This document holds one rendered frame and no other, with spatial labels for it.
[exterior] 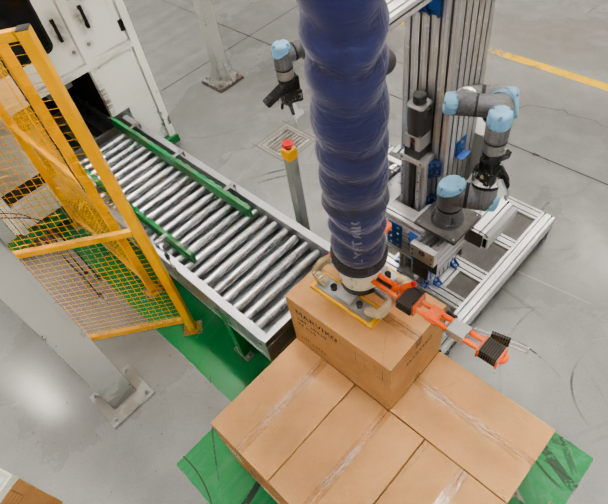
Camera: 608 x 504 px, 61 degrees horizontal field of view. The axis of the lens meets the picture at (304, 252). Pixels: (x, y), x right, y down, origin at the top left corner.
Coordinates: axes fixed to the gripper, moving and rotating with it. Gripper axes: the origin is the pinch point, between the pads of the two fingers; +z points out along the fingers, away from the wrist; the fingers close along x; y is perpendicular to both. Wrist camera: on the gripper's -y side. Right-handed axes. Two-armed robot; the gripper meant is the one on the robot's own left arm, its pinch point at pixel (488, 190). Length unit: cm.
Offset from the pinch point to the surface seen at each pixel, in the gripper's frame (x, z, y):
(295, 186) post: -124, 78, -11
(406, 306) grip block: -4, 31, 41
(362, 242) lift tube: -22.8, 5.1, 42.8
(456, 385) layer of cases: 15, 98, 26
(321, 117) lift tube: -31, -48, 48
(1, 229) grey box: -133, -3, 128
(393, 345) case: -6, 58, 46
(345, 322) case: -29, 58, 50
